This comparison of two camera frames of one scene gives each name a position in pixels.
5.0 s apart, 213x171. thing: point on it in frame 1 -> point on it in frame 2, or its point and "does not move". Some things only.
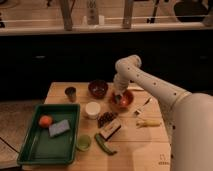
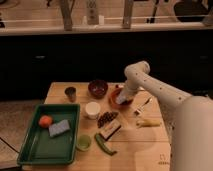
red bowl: (121, 101) does not move
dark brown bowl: (97, 88) does not move
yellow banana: (148, 123) does not move
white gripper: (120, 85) -> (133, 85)
